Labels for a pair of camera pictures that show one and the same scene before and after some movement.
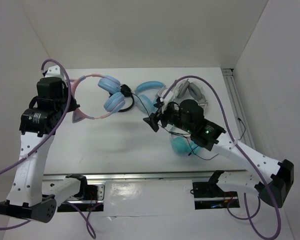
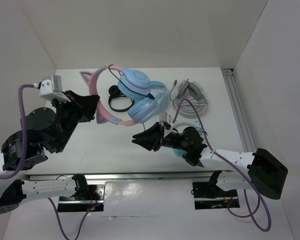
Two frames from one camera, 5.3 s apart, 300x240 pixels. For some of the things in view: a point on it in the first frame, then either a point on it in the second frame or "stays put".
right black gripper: x=154 y=118 to x=151 y=138
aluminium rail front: x=228 y=175 stays put
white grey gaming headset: x=188 y=90 stays put
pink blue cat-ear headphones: x=114 y=101 to x=134 y=85
